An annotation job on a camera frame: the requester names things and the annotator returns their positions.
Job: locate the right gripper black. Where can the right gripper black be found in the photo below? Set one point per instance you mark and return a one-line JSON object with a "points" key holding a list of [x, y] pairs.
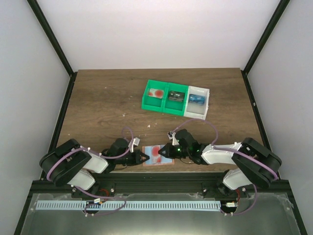
{"points": [[171, 152]]}

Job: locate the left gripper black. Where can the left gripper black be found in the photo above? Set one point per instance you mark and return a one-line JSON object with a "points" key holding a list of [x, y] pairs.
{"points": [[135, 158]]}

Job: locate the red white card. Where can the red white card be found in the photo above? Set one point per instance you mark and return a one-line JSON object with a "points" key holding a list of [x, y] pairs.
{"points": [[156, 93], [152, 152]]}

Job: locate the pink card holder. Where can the pink card holder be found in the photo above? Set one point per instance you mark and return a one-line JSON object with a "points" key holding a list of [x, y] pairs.
{"points": [[164, 161]]}

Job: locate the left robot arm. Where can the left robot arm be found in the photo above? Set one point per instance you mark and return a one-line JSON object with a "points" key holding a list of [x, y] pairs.
{"points": [[73, 164]]}

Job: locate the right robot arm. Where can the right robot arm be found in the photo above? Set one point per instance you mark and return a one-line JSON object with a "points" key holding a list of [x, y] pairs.
{"points": [[255, 164]]}

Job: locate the black card in bin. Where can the black card in bin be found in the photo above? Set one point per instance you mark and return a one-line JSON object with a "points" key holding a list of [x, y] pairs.
{"points": [[176, 96]]}

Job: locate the blue card in bin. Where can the blue card in bin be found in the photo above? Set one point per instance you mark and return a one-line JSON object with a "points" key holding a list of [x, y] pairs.
{"points": [[197, 99]]}

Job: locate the middle green bin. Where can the middle green bin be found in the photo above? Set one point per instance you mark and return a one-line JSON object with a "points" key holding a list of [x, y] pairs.
{"points": [[175, 107]]}

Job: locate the green bin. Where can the green bin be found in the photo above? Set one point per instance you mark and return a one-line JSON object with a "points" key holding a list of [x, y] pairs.
{"points": [[153, 98], [175, 107]]}

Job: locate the white bin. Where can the white bin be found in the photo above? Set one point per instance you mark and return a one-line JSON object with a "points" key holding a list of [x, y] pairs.
{"points": [[194, 110]]}

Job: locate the left green bin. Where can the left green bin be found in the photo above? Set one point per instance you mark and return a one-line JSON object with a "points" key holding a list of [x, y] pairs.
{"points": [[153, 98]]}

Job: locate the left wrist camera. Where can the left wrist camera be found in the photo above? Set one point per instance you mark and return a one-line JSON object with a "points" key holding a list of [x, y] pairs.
{"points": [[134, 143]]}

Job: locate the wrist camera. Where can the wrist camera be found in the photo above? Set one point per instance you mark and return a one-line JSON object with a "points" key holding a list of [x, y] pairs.
{"points": [[134, 143], [172, 138]]}

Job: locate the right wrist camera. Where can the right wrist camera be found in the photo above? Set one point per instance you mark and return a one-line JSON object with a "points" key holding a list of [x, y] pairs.
{"points": [[172, 138]]}

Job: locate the black aluminium frame rail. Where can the black aluminium frame rail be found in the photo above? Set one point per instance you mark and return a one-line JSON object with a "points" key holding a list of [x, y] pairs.
{"points": [[205, 184]]}

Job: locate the light blue cable duct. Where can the light blue cable duct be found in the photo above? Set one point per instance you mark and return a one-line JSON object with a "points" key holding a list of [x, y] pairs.
{"points": [[131, 205]]}

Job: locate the left black frame post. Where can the left black frame post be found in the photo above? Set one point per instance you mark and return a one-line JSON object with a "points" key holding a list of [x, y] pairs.
{"points": [[35, 7]]}

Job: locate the black frame post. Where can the black frame post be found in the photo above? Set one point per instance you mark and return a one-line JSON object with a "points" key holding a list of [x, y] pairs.
{"points": [[276, 16], [35, 7]]}

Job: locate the right black frame post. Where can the right black frame post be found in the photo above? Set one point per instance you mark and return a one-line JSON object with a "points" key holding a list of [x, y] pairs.
{"points": [[276, 16]]}

